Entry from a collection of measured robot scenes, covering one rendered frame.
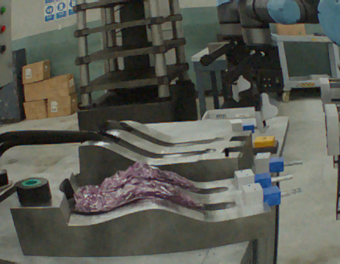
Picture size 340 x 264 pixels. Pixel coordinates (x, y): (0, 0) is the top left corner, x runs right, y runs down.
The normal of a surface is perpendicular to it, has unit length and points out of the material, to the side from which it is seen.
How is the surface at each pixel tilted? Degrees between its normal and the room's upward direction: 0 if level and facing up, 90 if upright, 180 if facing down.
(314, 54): 90
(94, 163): 90
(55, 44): 90
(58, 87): 87
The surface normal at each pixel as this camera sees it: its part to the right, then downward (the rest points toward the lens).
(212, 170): -0.26, 0.22
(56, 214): 0.04, 0.20
